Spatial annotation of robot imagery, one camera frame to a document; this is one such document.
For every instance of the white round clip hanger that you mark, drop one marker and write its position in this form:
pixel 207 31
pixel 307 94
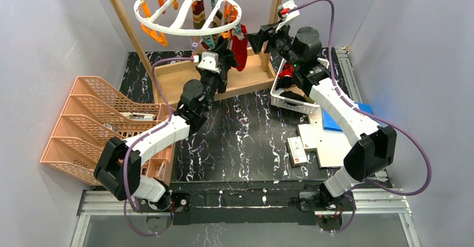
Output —
pixel 225 16

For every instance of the small white red box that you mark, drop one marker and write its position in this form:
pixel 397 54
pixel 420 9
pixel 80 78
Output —
pixel 297 152

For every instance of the red sock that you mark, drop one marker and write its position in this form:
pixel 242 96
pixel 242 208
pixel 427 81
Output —
pixel 239 48

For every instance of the wooden hanger rack frame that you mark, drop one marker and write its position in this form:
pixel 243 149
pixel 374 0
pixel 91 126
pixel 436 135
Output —
pixel 168 80

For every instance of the striped sock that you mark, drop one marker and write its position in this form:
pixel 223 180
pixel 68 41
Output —
pixel 198 14

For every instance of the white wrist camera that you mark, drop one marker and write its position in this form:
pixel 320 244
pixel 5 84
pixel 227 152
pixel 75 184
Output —
pixel 287 12
pixel 207 61

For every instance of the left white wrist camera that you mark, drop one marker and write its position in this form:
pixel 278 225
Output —
pixel 207 61

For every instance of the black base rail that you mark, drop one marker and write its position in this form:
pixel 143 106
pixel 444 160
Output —
pixel 266 201

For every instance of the white flat board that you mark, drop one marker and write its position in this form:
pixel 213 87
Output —
pixel 323 137

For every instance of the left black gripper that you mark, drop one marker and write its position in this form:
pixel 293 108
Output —
pixel 223 61

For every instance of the black sock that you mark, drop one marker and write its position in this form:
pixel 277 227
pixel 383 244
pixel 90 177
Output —
pixel 223 82
pixel 226 57

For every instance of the orange clothes peg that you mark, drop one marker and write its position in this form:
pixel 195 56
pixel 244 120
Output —
pixel 157 36

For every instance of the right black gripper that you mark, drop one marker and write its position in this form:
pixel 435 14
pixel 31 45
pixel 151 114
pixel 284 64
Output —
pixel 268 39

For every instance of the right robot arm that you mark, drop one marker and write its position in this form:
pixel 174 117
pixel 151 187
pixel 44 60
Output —
pixel 373 145

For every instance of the peach mesh file organizer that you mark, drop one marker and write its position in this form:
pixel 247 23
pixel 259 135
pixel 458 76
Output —
pixel 90 117

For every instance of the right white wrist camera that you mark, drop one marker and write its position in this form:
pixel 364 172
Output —
pixel 287 12

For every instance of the white stapler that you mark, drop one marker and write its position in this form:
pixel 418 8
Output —
pixel 139 116

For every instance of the white perforated laundry basket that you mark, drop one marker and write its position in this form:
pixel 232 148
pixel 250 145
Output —
pixel 291 98

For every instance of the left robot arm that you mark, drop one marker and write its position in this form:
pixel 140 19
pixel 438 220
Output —
pixel 119 166

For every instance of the blue folder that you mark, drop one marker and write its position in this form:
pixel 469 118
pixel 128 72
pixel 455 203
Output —
pixel 332 124

